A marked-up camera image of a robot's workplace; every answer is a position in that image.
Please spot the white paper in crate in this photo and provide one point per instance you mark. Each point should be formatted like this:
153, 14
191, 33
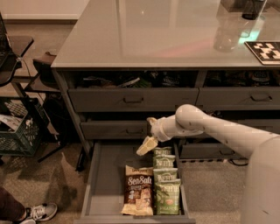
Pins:
11, 121

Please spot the middle left drawer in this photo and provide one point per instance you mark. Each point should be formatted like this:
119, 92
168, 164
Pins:
114, 129

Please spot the dark metal side stand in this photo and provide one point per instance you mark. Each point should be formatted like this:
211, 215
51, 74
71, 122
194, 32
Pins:
11, 55

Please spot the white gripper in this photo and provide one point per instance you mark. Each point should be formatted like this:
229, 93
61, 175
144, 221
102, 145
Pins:
157, 129

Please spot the person's leg dark trousers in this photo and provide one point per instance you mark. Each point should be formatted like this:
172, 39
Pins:
10, 208

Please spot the dark container on counter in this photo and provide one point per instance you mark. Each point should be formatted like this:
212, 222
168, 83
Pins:
253, 9

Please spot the snack bags in top drawer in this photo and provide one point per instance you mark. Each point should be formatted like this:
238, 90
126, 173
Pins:
137, 79

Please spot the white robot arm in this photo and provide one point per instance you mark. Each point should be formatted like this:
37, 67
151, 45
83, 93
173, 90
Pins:
261, 198

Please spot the green chip bag front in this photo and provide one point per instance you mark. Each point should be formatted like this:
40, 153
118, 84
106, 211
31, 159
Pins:
167, 197

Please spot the green chip bag rear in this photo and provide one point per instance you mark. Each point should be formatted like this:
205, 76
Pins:
162, 151

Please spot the black white marker board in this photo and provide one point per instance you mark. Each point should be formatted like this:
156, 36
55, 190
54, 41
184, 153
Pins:
267, 52

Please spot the grey drawer cabinet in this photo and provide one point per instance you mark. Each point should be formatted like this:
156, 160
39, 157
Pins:
206, 36

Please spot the dark green plastic crate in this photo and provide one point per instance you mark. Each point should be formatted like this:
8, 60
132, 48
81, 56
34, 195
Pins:
25, 140

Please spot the open bottom left drawer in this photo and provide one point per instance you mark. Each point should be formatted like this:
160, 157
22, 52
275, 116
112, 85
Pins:
104, 194

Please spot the green chip bag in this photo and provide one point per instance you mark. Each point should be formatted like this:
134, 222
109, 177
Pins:
167, 197
165, 174
162, 151
163, 161

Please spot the top right drawer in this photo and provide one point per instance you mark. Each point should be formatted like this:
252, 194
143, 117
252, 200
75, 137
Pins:
239, 98

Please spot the top left drawer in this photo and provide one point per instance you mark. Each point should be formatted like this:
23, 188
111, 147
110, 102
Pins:
131, 99

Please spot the brown sea salt chip bag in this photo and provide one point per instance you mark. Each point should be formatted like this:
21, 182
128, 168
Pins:
138, 191

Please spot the grey sneaker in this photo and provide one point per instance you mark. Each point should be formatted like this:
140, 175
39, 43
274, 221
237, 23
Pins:
40, 213

